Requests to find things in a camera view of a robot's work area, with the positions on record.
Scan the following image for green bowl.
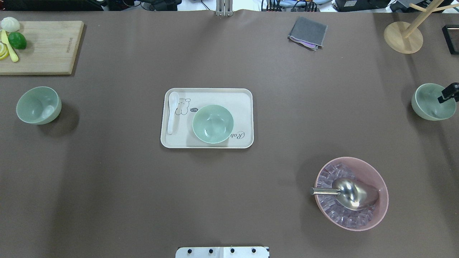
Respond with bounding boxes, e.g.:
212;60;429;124
411;83;457;121
16;86;62;125
192;105;234;144

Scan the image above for black box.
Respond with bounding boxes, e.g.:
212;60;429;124
442;25;459;54

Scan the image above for wooden rack stand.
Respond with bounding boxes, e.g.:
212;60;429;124
384;0;459;54

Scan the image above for metal ice scoop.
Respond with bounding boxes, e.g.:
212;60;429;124
309;178;379;211

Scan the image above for purple cloth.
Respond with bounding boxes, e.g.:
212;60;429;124
297;41;318;51

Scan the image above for grey folded cloth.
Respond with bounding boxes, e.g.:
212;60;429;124
288;17;328;47

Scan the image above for clear ice cubes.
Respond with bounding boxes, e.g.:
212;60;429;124
315;163;375;229

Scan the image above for cream rectangular serving tray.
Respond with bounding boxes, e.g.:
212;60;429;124
160;88;255;149

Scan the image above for green bowl on tray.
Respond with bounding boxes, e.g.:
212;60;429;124
192;105;234;144

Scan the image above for white ceramic spoon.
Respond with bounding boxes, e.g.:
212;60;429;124
167;91;179;134

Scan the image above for wooden cutting board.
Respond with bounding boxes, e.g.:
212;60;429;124
0;21;84;75

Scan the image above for green lime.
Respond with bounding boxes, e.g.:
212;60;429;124
7;32;27;49

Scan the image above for white garlic bulb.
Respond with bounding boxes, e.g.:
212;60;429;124
0;17;21;33

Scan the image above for lemon slice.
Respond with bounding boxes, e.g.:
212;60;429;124
0;42;9;60

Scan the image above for yellow plastic knife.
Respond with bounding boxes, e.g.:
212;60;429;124
1;30;19;62

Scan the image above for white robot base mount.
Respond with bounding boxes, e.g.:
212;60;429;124
175;246;270;258

